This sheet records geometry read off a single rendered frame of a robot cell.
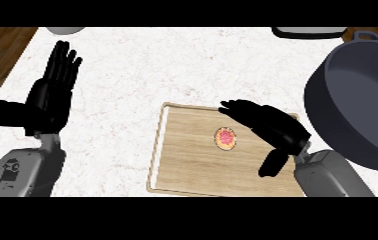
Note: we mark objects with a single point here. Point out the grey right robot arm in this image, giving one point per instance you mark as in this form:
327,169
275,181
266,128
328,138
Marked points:
327,175

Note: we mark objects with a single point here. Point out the black rimmed grey appliance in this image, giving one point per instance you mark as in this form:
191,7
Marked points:
309,32

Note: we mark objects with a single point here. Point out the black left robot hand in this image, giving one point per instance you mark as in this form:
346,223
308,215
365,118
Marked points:
49,97

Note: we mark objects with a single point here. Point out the dark grey pot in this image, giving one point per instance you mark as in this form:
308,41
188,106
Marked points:
348,100

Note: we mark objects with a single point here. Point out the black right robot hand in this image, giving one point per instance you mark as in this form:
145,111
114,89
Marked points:
271,124

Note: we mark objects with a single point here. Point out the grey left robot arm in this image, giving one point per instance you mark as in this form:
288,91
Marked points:
30,170

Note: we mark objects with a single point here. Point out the grey round object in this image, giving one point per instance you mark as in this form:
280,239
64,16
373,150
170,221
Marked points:
66,30

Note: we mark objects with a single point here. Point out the wooden tray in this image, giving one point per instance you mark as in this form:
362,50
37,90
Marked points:
207,157

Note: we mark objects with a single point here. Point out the pink frosted cupcake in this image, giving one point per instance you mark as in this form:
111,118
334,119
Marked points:
225,138

